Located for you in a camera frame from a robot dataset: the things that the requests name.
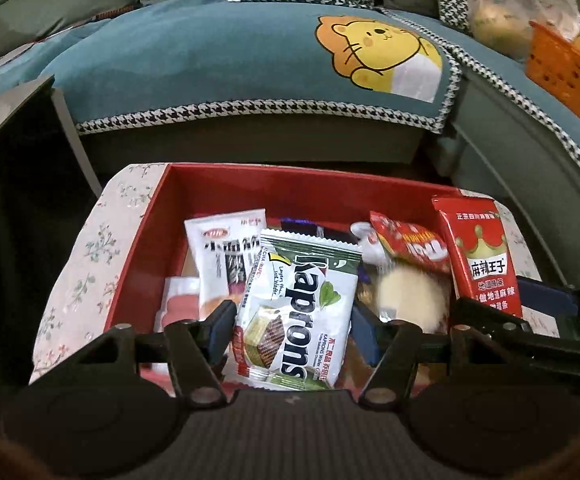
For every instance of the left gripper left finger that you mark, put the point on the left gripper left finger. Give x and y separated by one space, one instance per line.
191 350

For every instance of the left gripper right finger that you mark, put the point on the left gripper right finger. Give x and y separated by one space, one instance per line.
394 350

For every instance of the white duck gizzard snack packet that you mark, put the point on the white duck gizzard snack packet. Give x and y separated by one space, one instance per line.
371 248

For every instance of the red printed snack packet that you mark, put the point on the red printed snack packet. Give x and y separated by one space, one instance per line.
412 243

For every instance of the green white Kaprons wafer pack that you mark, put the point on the green white Kaprons wafer pack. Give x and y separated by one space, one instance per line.
293 321

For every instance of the white noodle gluten snack packet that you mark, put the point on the white noodle gluten snack packet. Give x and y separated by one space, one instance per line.
224 247

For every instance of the red crown spicy strip packet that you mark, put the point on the red crown spicy strip packet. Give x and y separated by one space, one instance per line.
479 252

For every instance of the blue wafer biscuit packet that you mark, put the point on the blue wafer biscuit packet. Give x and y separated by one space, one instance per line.
302 226

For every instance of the small red white packet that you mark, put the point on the small red white packet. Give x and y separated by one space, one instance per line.
180 301

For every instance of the round bread in clear wrap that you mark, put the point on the round bread in clear wrap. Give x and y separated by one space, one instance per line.
411 294

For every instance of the green sofa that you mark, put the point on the green sofa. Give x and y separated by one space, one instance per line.
487 143

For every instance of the black side table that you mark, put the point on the black side table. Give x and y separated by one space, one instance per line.
47 187

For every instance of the teal side sofa cover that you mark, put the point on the teal side sofa cover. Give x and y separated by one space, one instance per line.
504 75

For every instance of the orange plastic basket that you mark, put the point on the orange plastic basket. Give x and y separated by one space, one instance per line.
554 64

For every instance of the teal lion sofa cover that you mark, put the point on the teal lion sofa cover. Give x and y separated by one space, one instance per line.
183 60

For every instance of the clear plastic bag with fruit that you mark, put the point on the clear plastic bag with fruit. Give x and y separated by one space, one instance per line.
506 25

